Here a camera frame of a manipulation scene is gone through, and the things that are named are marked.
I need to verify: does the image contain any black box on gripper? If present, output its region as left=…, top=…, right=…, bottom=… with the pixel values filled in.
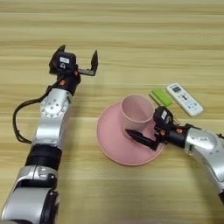
left=152, top=106, right=175, bottom=131
left=54, top=52, right=78, bottom=72

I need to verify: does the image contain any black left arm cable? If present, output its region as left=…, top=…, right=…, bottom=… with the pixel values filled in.
left=11, top=82, right=60, bottom=144

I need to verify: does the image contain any pink round plate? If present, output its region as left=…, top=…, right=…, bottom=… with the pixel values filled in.
left=96, top=100, right=166, bottom=167

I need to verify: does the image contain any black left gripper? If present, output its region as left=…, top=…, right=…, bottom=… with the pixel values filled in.
left=48, top=44, right=99, bottom=86

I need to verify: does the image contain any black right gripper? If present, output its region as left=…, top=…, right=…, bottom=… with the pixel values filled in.
left=124, top=127, right=177, bottom=151

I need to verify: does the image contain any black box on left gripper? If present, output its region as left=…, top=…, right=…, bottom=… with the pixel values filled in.
left=54, top=52, right=78, bottom=72

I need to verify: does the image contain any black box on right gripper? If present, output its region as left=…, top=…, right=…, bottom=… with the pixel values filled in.
left=152, top=106, right=175, bottom=131

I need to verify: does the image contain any pink plastic cup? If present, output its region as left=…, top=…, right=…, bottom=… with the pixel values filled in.
left=119, top=94, right=156, bottom=141

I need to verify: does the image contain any green rectangular block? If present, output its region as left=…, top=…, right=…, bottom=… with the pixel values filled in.
left=150, top=87, right=173, bottom=108

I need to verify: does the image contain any white remote control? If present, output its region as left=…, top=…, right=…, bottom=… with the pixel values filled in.
left=165, top=82, right=205, bottom=118

